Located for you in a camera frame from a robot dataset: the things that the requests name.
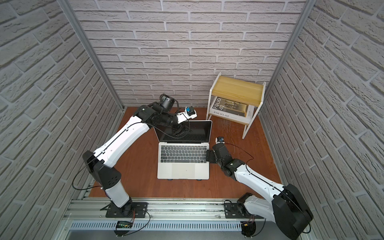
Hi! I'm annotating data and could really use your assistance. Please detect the silver laptop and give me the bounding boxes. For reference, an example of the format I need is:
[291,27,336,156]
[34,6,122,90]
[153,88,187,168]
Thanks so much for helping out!
[155,120,213,180]

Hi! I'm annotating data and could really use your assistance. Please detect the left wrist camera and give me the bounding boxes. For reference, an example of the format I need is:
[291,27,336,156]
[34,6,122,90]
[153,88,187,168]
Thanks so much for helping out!
[176,107,198,124]

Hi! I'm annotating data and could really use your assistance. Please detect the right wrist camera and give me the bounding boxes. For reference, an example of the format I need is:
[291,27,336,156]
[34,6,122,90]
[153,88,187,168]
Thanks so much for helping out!
[215,137,225,144]

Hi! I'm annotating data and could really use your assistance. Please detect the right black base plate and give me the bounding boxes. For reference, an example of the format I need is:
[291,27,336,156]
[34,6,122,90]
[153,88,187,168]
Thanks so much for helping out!
[223,201,262,220]

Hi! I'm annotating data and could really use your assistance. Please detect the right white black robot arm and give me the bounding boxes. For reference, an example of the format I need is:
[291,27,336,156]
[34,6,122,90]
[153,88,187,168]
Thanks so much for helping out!
[206,143,314,240]

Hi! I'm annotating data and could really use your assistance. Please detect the aluminium rail frame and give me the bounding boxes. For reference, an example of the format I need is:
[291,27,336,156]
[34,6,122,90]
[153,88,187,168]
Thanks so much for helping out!
[53,198,264,240]

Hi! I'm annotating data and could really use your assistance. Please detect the right round black circuit board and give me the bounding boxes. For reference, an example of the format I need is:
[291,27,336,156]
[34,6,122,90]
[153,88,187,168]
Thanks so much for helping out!
[241,222,257,238]

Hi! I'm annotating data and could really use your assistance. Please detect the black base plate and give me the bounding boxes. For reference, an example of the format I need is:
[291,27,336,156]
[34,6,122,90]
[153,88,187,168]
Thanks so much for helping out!
[102,202,148,219]
[223,201,262,220]

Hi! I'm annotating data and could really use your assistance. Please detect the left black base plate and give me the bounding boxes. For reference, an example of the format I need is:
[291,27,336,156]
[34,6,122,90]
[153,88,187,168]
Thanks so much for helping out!
[102,202,148,219]

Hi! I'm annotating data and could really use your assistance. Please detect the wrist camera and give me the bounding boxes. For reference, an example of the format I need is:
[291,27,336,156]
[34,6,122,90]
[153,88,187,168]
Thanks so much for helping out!
[215,137,225,144]
[176,107,198,124]

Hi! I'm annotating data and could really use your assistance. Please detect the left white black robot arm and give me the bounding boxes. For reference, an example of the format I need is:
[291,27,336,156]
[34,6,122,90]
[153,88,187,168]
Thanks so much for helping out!
[83,100,197,217]

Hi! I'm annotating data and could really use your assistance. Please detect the white wooden side shelf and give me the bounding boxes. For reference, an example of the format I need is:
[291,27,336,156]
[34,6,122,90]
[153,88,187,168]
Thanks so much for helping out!
[206,73,266,139]

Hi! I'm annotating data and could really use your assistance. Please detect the Folio 02 book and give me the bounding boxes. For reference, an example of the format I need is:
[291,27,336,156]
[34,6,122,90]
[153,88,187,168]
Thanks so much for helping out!
[208,97,255,125]

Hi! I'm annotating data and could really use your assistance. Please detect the left green circuit board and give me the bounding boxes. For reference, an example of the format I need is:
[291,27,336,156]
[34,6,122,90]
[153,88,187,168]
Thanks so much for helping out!
[116,221,134,231]

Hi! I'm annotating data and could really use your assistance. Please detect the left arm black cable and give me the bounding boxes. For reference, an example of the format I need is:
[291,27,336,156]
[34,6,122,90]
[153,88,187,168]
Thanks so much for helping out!
[71,155,103,191]

